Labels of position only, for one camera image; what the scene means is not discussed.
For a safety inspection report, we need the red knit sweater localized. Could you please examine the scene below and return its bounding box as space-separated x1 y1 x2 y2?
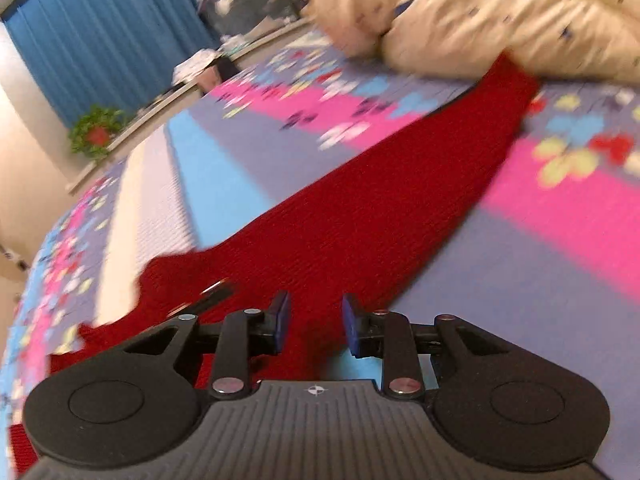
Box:
8 52 542 476

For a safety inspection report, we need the white clothes pile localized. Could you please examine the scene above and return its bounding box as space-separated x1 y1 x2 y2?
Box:
171 49 219 86

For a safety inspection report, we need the green potted plant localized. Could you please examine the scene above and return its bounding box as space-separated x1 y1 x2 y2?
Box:
68 105 128 160

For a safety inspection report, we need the dark chair back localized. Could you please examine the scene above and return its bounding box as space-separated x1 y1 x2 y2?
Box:
196 55 240 94

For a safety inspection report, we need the blue window curtain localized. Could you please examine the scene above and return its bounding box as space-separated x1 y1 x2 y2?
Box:
1 0 219 127

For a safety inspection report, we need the clear plastic storage bin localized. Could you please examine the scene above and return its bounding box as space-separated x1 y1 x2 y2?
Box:
196 0 299 41

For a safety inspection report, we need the cream star-print duvet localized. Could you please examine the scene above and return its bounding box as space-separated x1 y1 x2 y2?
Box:
306 0 639 84

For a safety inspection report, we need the white pedestal fan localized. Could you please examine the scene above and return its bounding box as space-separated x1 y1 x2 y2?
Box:
0 245 29 272

